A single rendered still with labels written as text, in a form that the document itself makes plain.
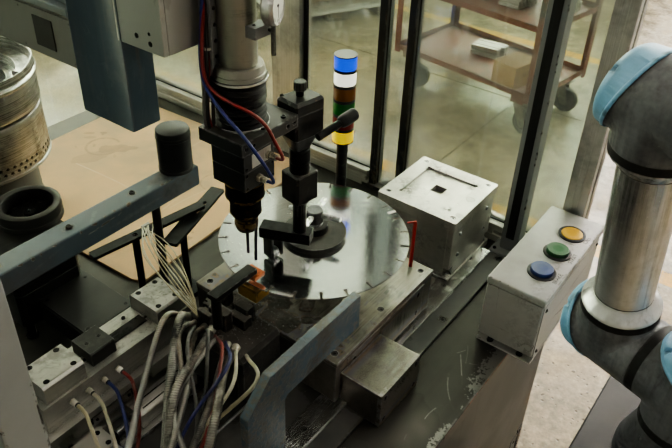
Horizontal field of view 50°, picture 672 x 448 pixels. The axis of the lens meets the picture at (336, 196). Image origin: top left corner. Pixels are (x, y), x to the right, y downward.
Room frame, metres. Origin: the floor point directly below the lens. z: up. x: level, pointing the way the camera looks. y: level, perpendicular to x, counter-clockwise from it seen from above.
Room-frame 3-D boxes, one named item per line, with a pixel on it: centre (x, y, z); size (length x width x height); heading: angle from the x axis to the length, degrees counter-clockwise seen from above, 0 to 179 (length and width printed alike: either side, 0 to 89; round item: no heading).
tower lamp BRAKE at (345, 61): (1.30, -0.01, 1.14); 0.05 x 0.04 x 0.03; 54
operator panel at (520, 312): (1.05, -0.39, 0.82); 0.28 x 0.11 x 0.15; 144
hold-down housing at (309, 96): (0.92, 0.06, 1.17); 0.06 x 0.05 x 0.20; 135
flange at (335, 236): (1.00, 0.04, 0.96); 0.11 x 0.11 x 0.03
